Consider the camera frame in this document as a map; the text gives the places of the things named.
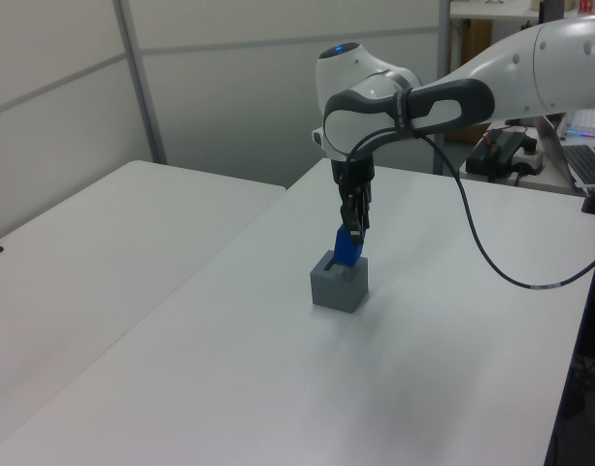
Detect brown wooden cabinet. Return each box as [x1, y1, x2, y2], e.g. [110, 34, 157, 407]
[447, 17, 493, 144]

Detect blue block with knob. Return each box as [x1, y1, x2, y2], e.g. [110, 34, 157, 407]
[333, 227, 366, 269]

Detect silver open laptop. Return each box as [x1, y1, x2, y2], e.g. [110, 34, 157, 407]
[533, 113, 595, 189]

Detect black power supply box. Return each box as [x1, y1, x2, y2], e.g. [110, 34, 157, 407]
[465, 128, 529, 180]

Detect grey hollow cuboid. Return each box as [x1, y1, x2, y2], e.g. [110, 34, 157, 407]
[309, 249, 371, 315]

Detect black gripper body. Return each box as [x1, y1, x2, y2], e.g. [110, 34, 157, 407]
[330, 155, 377, 196]

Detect white power strip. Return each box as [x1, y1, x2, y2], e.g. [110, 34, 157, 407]
[511, 139, 545, 177]

